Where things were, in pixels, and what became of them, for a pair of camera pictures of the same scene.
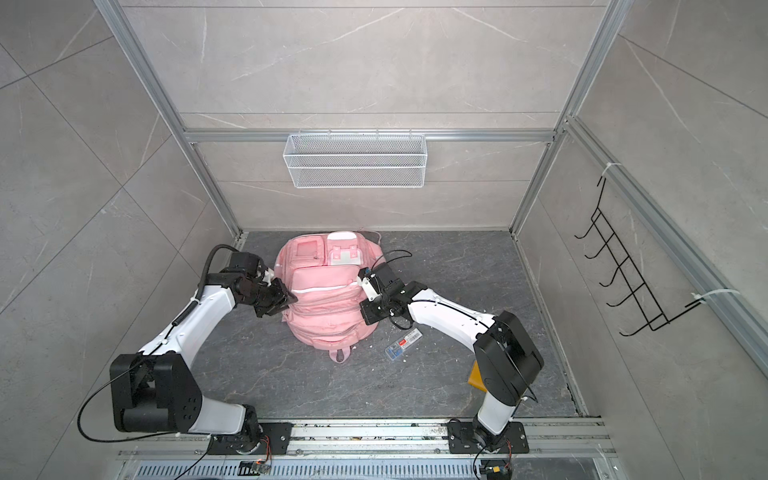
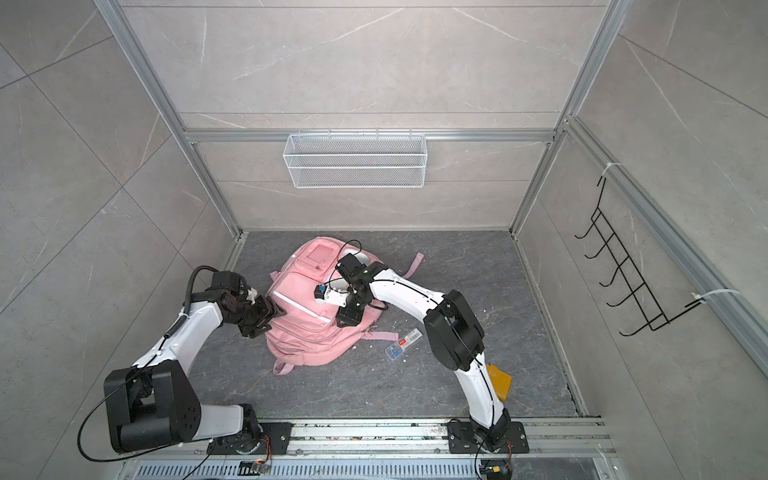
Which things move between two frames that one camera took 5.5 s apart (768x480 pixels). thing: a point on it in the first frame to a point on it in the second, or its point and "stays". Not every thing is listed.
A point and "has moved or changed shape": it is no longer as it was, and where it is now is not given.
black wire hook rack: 648,308 stays
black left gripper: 281,298 to 268,311
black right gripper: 366,309 to 349,318
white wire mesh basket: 354,161 stays
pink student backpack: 321,271 has moved or changed shape
